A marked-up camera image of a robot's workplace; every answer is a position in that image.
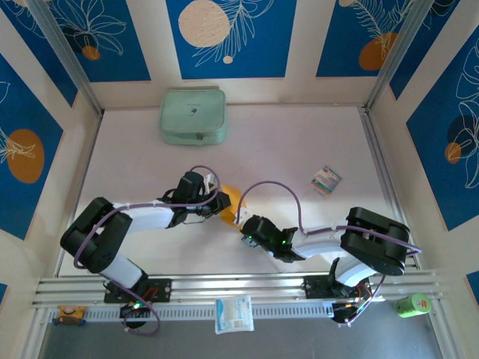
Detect mint green zip pouch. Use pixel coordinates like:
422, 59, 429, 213
159, 89, 228, 147

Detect aluminium side rail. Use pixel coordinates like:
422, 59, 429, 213
54, 111, 104, 277
361, 106, 418, 269

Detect black controller board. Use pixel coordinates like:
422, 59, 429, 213
331, 301, 366, 325
118, 301, 150, 330

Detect small yellow blue toy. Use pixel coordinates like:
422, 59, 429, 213
52, 304, 88, 327

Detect white wipes packet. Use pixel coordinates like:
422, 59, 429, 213
214, 295, 255, 335

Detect long aluminium base rail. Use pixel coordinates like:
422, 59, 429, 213
31, 269, 443, 307

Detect small blue green packet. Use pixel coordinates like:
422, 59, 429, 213
310, 165, 344, 196

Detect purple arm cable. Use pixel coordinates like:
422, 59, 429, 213
73, 165, 222, 337
239, 180, 423, 328

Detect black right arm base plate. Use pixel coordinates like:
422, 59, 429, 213
303, 274, 375, 300

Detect white slotted cable duct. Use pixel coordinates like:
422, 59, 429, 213
47, 301, 335, 325

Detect orange paper sheet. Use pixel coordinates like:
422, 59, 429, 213
219, 185, 248, 227

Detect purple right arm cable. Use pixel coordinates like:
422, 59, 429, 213
239, 180, 423, 328

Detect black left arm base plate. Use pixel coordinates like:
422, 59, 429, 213
103, 278, 173, 304

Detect aluminium frame post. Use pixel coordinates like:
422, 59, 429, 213
28, 0, 105, 115
364, 0, 439, 113

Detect green can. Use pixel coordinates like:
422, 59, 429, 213
393, 293, 432, 319

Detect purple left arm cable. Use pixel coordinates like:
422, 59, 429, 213
73, 165, 222, 337

